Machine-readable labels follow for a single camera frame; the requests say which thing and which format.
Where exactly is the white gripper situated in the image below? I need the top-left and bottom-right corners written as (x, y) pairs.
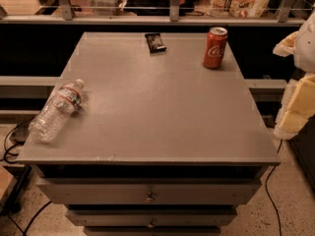
top-left (273, 31), bottom-right (315, 133)

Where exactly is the dark rxbar chocolate wrapper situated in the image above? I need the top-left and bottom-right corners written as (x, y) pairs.
top-left (145, 33), bottom-right (166, 53)

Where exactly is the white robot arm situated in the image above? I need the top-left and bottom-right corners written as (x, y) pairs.
top-left (273, 13), bottom-right (315, 140)

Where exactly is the clear plastic water bottle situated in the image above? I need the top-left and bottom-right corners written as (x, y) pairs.
top-left (29, 79), bottom-right (85, 143)

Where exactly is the red coca-cola can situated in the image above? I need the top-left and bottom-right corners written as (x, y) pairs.
top-left (203, 27), bottom-right (227, 69)

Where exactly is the grey drawer cabinet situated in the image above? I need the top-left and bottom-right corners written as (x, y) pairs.
top-left (19, 32), bottom-right (280, 236)

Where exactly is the top drawer with knob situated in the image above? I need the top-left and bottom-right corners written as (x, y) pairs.
top-left (37, 178), bottom-right (261, 206)

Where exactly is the drawer with knob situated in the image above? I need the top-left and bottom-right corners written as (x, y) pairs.
top-left (66, 209), bottom-right (236, 228)
top-left (37, 178), bottom-right (261, 206)

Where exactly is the middle drawer with knob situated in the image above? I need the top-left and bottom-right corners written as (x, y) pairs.
top-left (66, 209), bottom-right (236, 228)

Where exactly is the metal railing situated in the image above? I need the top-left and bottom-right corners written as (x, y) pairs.
top-left (0, 0), bottom-right (314, 26)

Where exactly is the black cable right floor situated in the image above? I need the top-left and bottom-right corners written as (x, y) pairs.
top-left (264, 139), bottom-right (284, 236)

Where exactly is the black bag behind rail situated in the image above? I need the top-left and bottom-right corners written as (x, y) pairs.
top-left (124, 0), bottom-right (197, 16)

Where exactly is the black cables left floor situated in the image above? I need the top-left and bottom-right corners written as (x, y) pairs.
top-left (0, 121), bottom-right (53, 236)

